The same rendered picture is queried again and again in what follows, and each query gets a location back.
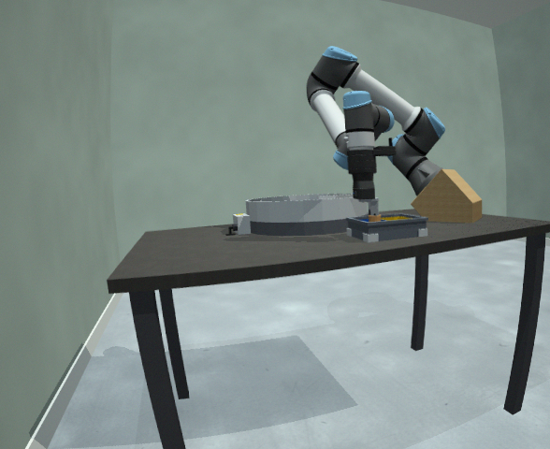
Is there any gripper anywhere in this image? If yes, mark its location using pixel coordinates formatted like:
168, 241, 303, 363
344, 132, 396, 216

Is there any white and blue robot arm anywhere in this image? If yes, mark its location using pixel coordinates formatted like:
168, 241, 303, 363
307, 46, 445, 196

